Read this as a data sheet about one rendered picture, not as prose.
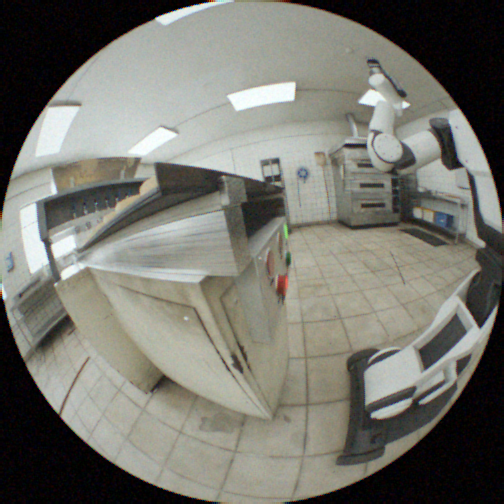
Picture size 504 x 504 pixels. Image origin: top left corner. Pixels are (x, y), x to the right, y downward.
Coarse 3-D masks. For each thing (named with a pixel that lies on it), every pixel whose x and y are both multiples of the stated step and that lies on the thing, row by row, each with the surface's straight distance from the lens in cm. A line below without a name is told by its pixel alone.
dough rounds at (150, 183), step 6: (150, 180) 11; (144, 186) 12; (150, 186) 11; (144, 192) 12; (132, 198) 15; (120, 204) 16; (126, 204) 15; (120, 210) 16; (108, 216) 21; (102, 222) 26; (96, 228) 28; (90, 234) 38
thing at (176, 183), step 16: (160, 176) 7; (176, 176) 7; (192, 176) 8; (208, 176) 9; (240, 176) 14; (160, 192) 7; (176, 192) 7; (192, 192) 8; (208, 192) 9; (256, 192) 19; (272, 192) 28; (128, 208) 9; (144, 208) 9; (160, 208) 12; (112, 224) 13; (128, 224) 18; (96, 240) 27
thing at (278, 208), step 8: (248, 200) 39; (256, 200) 39; (264, 200) 38; (272, 200) 38; (280, 200) 37; (248, 208) 40; (256, 208) 39; (264, 208) 38; (272, 208) 38; (280, 208) 38; (248, 216) 40; (256, 216) 39; (264, 216) 39; (272, 216) 38; (280, 216) 38
